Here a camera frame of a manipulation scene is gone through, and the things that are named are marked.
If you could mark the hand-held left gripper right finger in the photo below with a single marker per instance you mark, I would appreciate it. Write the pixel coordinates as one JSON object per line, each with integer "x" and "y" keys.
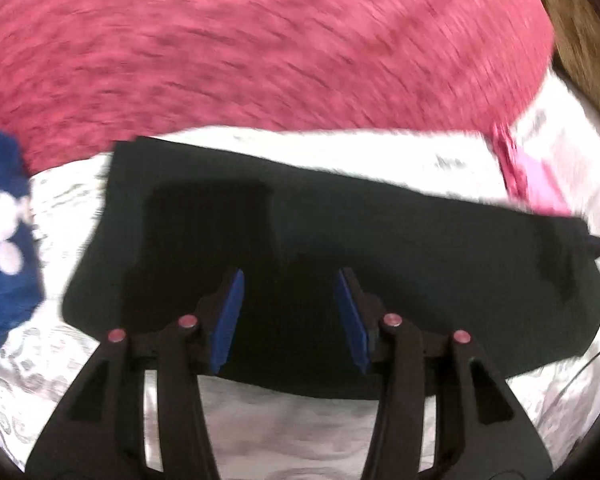
{"x": 351, "y": 320}

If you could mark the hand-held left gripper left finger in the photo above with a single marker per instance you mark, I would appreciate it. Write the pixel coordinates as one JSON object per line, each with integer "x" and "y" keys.
{"x": 229, "y": 320}

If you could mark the black pants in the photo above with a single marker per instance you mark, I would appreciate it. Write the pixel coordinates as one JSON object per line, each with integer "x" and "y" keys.
{"x": 330, "y": 220}

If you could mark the pink cloth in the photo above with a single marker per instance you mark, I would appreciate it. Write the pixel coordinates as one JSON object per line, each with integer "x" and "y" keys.
{"x": 535, "y": 180}

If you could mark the white grey patterned bedsheet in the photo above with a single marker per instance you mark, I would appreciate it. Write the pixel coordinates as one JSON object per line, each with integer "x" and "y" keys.
{"x": 290, "y": 435}

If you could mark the wooden headboard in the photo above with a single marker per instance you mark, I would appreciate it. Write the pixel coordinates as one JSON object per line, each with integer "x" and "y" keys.
{"x": 585, "y": 45}

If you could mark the blue floral cloth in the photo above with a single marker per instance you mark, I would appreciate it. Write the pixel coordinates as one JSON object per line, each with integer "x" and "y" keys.
{"x": 5, "y": 300}

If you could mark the red fleece blanket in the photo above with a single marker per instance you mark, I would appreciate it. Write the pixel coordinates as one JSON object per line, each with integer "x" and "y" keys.
{"x": 255, "y": 45}

